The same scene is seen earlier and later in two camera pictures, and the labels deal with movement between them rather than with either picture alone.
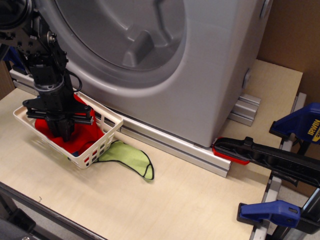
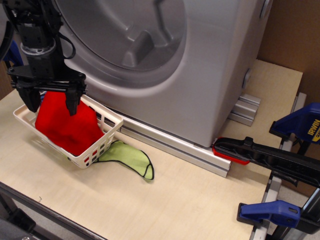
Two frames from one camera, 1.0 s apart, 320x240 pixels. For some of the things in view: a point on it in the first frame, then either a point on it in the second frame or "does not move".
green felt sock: x=133 y=157 does not move
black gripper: x=55 y=103 to x=48 y=72
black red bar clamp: x=290 y=167 does not move
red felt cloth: x=82 y=135 does not move
